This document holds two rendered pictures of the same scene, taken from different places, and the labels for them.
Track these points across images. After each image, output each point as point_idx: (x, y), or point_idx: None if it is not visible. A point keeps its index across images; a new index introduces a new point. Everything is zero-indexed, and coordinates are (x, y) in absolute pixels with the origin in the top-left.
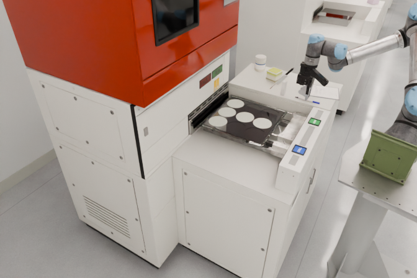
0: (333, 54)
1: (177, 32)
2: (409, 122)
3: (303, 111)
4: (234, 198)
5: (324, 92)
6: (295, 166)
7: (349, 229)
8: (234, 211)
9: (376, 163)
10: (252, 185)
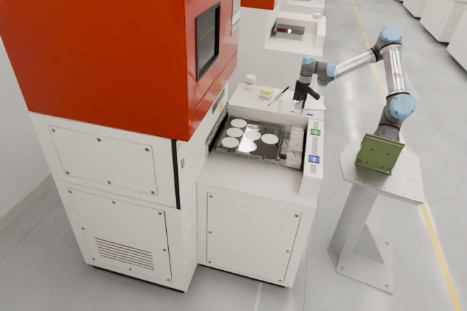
0: (325, 73)
1: (208, 66)
2: (392, 124)
3: (299, 123)
4: (261, 211)
5: (313, 105)
6: (316, 174)
7: (347, 219)
8: (260, 222)
9: (369, 160)
10: (279, 197)
